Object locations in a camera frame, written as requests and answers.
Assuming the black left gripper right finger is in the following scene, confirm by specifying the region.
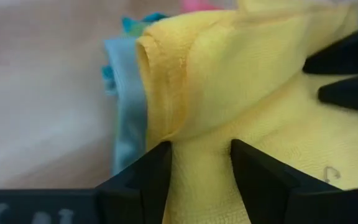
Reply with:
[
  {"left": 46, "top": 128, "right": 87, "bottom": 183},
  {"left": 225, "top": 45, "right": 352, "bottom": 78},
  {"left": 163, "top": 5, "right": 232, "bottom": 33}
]
[{"left": 230, "top": 139, "right": 358, "bottom": 224}]

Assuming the pink microfiber towel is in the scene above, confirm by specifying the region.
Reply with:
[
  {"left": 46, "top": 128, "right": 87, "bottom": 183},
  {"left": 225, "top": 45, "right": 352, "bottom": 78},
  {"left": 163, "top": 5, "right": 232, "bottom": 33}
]
[{"left": 180, "top": 0, "right": 225, "bottom": 14}]

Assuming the green microfiber towel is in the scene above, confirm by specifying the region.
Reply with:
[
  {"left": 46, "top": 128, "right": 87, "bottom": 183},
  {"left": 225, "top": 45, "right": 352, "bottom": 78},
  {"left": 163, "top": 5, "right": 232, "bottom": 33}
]
[{"left": 131, "top": 24, "right": 150, "bottom": 39}]

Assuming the light blue microfiber towel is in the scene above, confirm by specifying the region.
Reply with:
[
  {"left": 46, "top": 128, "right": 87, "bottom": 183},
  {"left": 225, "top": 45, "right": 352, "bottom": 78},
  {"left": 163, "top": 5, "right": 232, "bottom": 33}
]
[{"left": 101, "top": 37, "right": 149, "bottom": 177}]

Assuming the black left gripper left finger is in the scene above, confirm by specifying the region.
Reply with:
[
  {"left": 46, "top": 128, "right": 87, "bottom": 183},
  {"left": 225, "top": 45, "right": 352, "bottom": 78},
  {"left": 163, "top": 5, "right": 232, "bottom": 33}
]
[{"left": 0, "top": 141, "right": 173, "bottom": 224}]

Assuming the yellow microfiber towel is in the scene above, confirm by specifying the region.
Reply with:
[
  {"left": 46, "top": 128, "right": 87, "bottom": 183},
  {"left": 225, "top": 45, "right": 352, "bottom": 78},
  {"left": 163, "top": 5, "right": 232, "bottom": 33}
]
[{"left": 135, "top": 0, "right": 358, "bottom": 224}]

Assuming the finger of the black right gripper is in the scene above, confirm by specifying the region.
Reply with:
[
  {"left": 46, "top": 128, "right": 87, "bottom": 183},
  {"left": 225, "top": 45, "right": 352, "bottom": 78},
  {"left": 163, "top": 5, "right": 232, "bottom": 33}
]
[
  {"left": 303, "top": 20, "right": 358, "bottom": 75},
  {"left": 318, "top": 74, "right": 358, "bottom": 114}
]

